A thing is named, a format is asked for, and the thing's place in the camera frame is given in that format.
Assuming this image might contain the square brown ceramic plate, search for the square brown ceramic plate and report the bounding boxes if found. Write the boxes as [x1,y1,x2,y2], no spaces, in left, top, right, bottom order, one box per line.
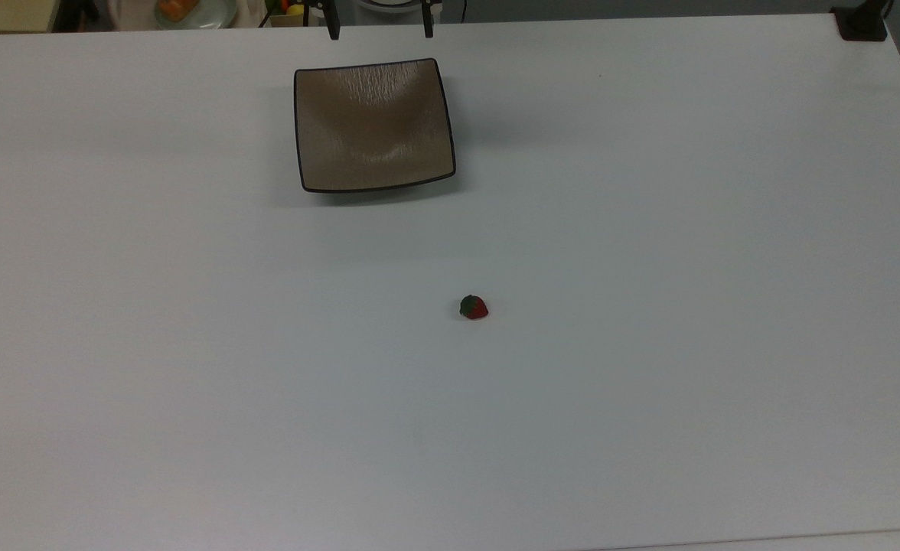
[293,57,458,194]

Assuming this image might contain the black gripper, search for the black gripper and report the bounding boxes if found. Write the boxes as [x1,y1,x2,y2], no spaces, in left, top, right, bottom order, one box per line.
[303,0,445,41]

